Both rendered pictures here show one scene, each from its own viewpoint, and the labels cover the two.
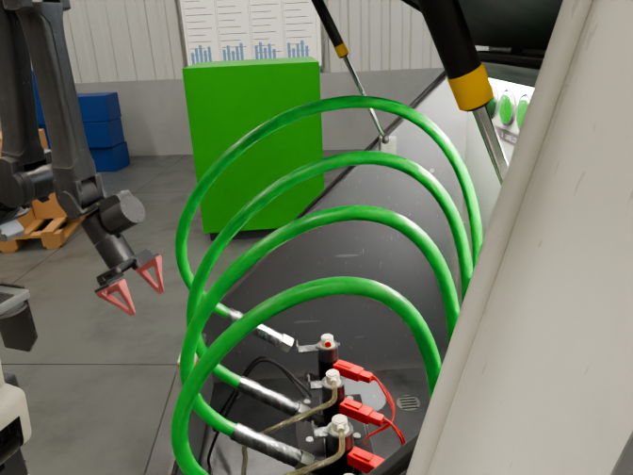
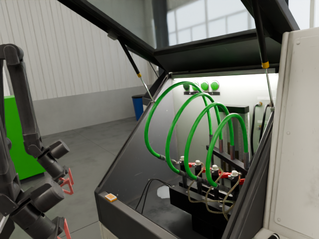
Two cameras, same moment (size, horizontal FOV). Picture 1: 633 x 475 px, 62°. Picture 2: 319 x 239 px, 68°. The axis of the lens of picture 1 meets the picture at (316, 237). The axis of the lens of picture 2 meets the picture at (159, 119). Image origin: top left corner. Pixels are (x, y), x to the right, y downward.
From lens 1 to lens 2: 0.63 m
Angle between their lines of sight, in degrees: 38
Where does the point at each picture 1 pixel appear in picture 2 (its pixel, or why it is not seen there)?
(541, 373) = (308, 96)
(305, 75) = not seen: hidden behind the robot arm
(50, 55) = (25, 83)
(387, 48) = (44, 89)
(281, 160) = (17, 144)
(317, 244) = (139, 142)
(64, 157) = (31, 129)
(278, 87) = (10, 109)
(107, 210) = (54, 149)
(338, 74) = not seen: hidden behind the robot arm
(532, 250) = (295, 83)
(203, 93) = not seen: outside the picture
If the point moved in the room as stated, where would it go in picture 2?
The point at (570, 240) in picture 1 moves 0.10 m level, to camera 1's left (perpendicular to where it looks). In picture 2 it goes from (304, 78) to (288, 82)
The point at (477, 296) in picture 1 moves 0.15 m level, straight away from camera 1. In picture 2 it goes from (280, 97) to (245, 94)
